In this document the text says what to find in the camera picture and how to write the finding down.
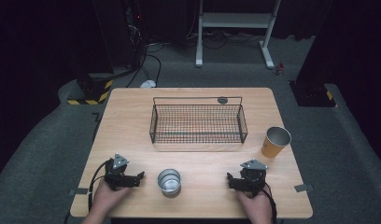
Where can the grey tape strip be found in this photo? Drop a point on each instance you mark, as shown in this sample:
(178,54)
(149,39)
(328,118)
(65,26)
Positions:
(79,191)
(303,188)

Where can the white power adapter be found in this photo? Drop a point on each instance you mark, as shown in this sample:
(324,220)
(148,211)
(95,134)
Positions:
(148,84)

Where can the white metal stand frame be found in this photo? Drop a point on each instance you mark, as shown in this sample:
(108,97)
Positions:
(235,20)

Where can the black equipment rack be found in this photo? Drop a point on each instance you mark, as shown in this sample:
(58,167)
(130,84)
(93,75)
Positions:
(117,31)

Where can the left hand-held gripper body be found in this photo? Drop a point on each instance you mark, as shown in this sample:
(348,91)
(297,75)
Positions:
(116,177)

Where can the black yellow striped stand base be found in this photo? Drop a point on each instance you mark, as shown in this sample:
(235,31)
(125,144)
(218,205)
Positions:
(313,96)
(92,90)

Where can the grey round table grommet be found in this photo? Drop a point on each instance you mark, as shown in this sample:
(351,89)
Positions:
(222,100)

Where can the person's right hand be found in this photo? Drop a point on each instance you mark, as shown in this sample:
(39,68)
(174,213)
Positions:
(257,207)

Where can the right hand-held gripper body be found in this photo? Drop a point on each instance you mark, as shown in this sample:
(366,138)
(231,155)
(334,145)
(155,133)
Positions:
(253,179)

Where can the short steel cup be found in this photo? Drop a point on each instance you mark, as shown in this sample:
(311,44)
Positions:
(169,183)

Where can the orange paper cup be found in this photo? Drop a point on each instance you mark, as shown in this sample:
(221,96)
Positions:
(272,146)

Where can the small red bottle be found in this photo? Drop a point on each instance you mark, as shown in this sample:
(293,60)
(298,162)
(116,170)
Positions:
(280,69)

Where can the person's left hand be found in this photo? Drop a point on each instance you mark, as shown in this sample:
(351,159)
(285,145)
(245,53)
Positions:
(106,197)

